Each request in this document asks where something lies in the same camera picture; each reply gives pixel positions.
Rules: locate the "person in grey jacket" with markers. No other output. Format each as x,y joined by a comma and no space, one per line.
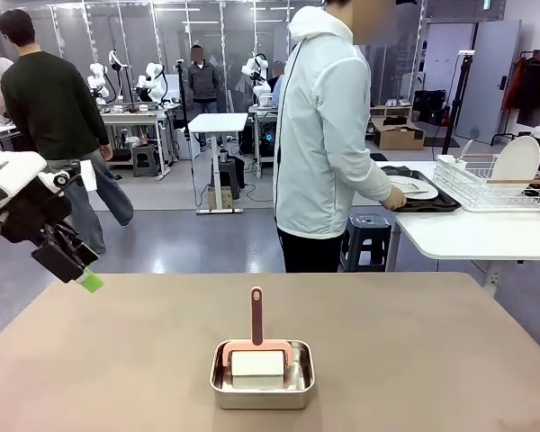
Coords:
203,81

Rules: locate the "person in blue shirt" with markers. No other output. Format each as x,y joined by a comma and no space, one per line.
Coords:
276,87

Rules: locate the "man in dark sweater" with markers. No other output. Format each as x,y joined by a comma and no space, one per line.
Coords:
49,103

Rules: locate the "person in white jacket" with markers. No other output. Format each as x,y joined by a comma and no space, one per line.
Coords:
319,135

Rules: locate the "person's right forearm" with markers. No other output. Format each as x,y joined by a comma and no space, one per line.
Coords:
375,186

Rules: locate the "orange hanging garment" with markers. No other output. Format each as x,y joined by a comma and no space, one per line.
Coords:
514,85

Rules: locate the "dark step stool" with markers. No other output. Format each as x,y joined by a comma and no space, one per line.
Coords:
144,157

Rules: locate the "rectangular stainless steel tray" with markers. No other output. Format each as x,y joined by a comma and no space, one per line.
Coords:
261,398

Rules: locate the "metal spoon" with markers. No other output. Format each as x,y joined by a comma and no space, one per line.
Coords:
467,148

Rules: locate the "black folded mat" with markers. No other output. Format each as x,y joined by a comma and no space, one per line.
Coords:
396,169

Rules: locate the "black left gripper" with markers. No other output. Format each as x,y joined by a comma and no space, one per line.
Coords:
36,216

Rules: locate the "stacked black cases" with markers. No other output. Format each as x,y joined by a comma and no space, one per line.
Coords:
429,105

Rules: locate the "small cardboard box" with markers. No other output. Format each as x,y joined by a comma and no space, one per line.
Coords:
219,198

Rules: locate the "pink lint roller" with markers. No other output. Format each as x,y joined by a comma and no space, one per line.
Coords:
256,315

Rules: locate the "low shoe shelf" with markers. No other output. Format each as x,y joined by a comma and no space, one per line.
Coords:
391,108

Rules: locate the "black clothes rack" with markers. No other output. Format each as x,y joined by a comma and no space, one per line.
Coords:
522,54

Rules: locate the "open cardboard box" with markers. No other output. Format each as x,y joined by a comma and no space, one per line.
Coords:
398,137

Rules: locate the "white side table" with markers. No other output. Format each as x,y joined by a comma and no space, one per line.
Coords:
477,234

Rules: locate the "white lab workbench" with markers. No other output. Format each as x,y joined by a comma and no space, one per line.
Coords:
130,118

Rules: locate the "grey blue door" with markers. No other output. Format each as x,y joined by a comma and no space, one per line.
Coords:
490,81

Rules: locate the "grey plastic stool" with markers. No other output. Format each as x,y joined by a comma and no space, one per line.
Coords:
364,225

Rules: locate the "white standing desk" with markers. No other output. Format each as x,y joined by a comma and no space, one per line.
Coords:
218,121

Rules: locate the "metal cutlery piece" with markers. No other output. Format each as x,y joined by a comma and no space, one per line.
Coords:
416,192

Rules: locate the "black tripod stand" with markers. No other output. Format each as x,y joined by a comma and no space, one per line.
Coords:
454,112

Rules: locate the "black bin under desk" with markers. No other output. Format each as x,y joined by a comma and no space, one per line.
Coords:
229,173

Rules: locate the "person's right hand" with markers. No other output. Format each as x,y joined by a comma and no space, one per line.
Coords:
395,198

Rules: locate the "black hanging garment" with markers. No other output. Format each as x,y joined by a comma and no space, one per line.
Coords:
537,94

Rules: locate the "black serving tray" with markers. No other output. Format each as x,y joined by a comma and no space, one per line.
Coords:
445,202

